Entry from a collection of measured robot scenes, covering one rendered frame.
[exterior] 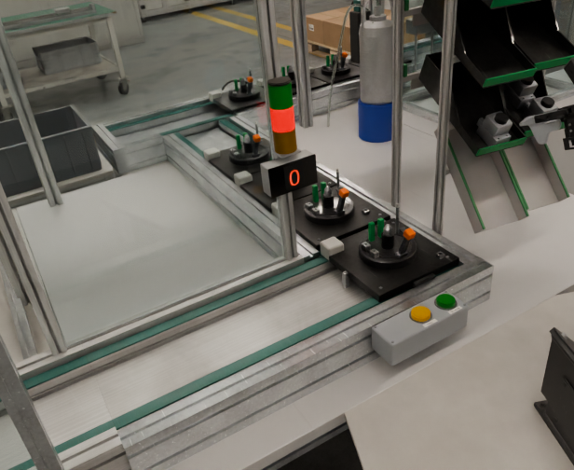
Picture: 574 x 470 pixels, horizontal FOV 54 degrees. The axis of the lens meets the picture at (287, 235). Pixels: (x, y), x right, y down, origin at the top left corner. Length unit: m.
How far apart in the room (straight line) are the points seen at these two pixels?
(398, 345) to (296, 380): 0.22
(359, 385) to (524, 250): 0.66
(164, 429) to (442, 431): 0.51
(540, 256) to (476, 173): 0.29
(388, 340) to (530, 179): 0.65
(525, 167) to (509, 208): 0.14
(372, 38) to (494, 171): 0.82
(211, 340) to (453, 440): 0.54
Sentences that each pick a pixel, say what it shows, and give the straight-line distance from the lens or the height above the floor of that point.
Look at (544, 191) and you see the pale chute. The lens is 1.63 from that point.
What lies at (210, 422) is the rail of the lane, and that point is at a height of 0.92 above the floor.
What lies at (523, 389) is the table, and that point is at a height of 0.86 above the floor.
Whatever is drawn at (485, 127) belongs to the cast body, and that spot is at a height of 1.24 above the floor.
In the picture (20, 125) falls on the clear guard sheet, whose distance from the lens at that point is 1.10.
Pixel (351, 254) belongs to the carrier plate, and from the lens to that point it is 1.40.
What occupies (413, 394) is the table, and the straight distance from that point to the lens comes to 1.22.
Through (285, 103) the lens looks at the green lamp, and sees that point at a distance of 1.20.
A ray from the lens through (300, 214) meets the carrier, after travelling 1.58.
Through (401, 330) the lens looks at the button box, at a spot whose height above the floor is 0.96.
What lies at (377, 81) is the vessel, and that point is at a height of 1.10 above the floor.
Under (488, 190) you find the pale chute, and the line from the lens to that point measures 1.52.
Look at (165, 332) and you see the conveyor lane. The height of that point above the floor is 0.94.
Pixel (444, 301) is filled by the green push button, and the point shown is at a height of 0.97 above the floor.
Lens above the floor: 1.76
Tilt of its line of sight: 32 degrees down
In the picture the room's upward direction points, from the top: 6 degrees counter-clockwise
